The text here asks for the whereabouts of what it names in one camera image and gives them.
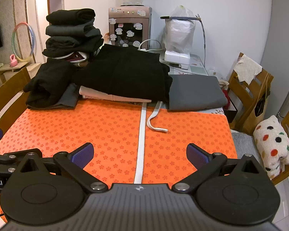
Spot pink kettlebell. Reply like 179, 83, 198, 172
10, 54, 18, 67

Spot polka dot plush pillow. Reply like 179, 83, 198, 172
253, 115, 289, 179

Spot orange patterned table mat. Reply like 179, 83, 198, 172
0, 100, 237, 185

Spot wooden chair with paper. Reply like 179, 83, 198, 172
228, 53, 274, 132

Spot large black folded garment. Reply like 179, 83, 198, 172
73, 44, 173, 102

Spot white power adapter box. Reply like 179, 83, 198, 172
164, 50, 191, 70

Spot beige folded garment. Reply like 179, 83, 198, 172
79, 86, 151, 103

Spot colourful hula hoop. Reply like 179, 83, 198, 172
11, 21, 36, 62

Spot grey trousers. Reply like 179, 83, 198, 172
169, 74, 228, 112

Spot black garment on left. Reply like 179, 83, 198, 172
23, 58, 80, 107

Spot white fabric strap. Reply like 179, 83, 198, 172
134, 100, 169, 185

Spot stack of dark folded clothes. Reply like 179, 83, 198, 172
42, 8, 104, 58

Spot dark grey folded cloth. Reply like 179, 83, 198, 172
27, 84, 80, 110

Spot white plastic bag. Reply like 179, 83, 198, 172
162, 5, 197, 54

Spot pink water dispenser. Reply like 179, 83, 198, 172
108, 5, 152, 49

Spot silver refrigerator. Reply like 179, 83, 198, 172
261, 0, 289, 119

